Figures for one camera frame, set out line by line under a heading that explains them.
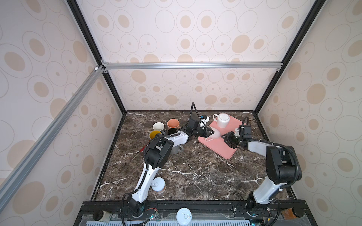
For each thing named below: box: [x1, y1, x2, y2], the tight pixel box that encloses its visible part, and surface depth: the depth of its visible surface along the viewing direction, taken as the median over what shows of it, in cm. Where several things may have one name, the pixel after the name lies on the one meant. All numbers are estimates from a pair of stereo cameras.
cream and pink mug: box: [166, 117, 181, 130], surface depth 104 cm
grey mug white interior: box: [152, 121, 165, 132], surface depth 102 cm
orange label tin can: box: [150, 177, 166, 194], surface depth 79 cm
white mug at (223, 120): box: [213, 113, 231, 129], surface depth 108 cm
